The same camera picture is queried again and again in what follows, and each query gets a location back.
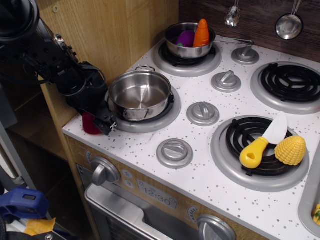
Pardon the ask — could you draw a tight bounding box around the red toy sweet potato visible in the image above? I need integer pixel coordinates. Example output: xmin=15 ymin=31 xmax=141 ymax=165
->
xmin=82 ymin=112 xmax=102 ymax=136

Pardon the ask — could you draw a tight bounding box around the right oven dial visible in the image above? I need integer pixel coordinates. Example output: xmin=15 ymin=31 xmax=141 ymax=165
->
xmin=197 ymin=214 xmax=237 ymax=240

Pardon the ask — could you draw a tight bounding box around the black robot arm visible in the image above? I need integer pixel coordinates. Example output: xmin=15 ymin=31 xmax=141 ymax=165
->
xmin=0 ymin=0 xmax=117 ymax=136

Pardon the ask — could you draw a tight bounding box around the silver oven door handle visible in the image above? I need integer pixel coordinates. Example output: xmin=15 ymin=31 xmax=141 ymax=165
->
xmin=84 ymin=184 xmax=169 ymax=240

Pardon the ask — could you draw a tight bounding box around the oven dial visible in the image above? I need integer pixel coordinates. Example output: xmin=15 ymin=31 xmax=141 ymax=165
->
xmin=197 ymin=214 xmax=237 ymax=240
xmin=90 ymin=156 xmax=121 ymax=186

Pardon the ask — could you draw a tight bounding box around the yellow toy corn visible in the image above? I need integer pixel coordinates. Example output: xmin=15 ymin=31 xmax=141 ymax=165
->
xmin=274 ymin=135 xmax=307 ymax=166

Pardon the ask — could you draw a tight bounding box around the purple toy eggplant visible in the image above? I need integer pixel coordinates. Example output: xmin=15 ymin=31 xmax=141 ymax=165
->
xmin=175 ymin=30 xmax=196 ymax=48

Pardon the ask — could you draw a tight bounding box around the orange toy carrot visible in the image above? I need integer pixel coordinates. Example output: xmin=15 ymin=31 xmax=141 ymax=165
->
xmin=193 ymin=18 xmax=210 ymax=48

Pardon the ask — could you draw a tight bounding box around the front left burner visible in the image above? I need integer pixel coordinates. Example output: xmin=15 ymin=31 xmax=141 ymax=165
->
xmin=105 ymin=86 xmax=182 ymax=134

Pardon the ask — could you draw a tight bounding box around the grey stove knob back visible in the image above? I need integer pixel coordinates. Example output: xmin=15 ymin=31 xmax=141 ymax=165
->
xmin=231 ymin=46 xmax=260 ymax=65

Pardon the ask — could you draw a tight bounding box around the burner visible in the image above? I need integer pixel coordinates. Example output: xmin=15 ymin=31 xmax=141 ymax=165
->
xmin=250 ymin=62 xmax=320 ymax=115
xmin=151 ymin=40 xmax=222 ymax=78
xmin=210 ymin=115 xmax=310 ymax=193
xmin=105 ymin=86 xmax=182 ymax=134

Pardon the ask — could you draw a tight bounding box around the yellow toy in sink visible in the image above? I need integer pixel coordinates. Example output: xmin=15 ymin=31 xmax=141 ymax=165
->
xmin=312 ymin=204 xmax=320 ymax=225

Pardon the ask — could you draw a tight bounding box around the steel pot at back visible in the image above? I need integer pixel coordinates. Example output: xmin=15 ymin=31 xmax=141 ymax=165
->
xmin=164 ymin=22 xmax=254 ymax=59

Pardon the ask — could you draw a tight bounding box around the left oven dial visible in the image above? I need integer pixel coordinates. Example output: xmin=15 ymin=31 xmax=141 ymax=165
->
xmin=90 ymin=156 xmax=121 ymax=186

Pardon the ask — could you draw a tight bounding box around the grey stove knob upper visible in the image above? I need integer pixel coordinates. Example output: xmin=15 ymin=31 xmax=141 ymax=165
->
xmin=210 ymin=70 xmax=242 ymax=93

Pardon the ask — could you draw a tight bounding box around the blue clamp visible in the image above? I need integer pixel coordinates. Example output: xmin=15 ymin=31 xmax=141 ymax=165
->
xmin=0 ymin=187 xmax=50 ymax=219

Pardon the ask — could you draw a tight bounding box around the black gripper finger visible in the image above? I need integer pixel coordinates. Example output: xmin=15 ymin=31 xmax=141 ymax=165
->
xmin=93 ymin=118 xmax=118 ymax=136

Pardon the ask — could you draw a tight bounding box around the grey stove knob middle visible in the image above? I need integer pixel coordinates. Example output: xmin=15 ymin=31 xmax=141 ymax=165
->
xmin=186 ymin=101 xmax=220 ymax=127

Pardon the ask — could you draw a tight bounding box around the yellow handled toy knife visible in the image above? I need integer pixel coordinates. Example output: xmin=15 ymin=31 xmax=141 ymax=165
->
xmin=239 ymin=111 xmax=288 ymax=169

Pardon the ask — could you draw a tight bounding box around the back left burner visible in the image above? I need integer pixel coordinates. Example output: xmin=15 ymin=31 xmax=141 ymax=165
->
xmin=151 ymin=40 xmax=222 ymax=78

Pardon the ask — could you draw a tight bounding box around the yellow tape piece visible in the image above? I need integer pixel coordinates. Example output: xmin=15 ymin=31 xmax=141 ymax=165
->
xmin=24 ymin=218 xmax=56 ymax=236

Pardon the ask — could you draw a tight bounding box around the hanging clear utensil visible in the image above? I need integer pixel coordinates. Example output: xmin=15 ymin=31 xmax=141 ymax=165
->
xmin=224 ymin=0 xmax=240 ymax=27

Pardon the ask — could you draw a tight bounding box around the front right burner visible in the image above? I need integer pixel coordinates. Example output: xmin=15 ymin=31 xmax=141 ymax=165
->
xmin=210 ymin=115 xmax=310 ymax=193

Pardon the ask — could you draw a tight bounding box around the grey stove knob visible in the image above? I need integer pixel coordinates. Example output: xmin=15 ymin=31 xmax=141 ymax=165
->
xmin=156 ymin=138 xmax=194 ymax=169
xmin=231 ymin=46 xmax=260 ymax=65
xmin=210 ymin=70 xmax=242 ymax=93
xmin=186 ymin=101 xmax=220 ymax=127

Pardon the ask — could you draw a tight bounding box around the grey stove knob front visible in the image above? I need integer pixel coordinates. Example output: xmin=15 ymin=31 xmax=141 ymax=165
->
xmin=156 ymin=138 xmax=194 ymax=169

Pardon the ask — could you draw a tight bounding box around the back right burner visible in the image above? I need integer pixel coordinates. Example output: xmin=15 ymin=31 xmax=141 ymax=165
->
xmin=250 ymin=62 xmax=320 ymax=115

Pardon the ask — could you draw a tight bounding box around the grey sink basin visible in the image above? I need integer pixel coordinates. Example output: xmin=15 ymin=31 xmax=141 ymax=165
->
xmin=297 ymin=159 xmax=320 ymax=238

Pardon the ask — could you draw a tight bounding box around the steel pan with handles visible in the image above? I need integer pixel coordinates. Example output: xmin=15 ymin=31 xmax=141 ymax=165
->
xmin=108 ymin=68 xmax=172 ymax=122

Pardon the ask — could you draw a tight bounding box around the hanging steel measuring cup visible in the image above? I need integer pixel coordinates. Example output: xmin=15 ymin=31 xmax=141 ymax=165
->
xmin=275 ymin=0 xmax=304 ymax=41

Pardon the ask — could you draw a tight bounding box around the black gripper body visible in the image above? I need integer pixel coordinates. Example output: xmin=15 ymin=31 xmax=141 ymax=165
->
xmin=66 ymin=61 xmax=117 ymax=125

